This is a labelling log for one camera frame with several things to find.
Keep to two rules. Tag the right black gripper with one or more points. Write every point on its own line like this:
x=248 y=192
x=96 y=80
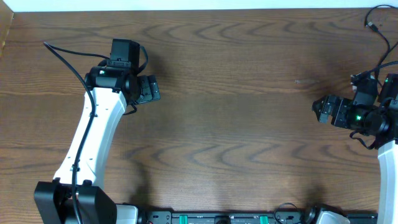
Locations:
x=339 y=119

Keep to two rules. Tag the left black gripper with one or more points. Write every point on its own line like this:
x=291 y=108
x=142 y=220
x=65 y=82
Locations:
x=150 y=88

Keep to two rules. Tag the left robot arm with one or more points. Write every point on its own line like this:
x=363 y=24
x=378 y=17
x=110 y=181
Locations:
x=76 y=195

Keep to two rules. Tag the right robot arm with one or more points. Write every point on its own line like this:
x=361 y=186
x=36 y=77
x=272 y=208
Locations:
x=370 y=113

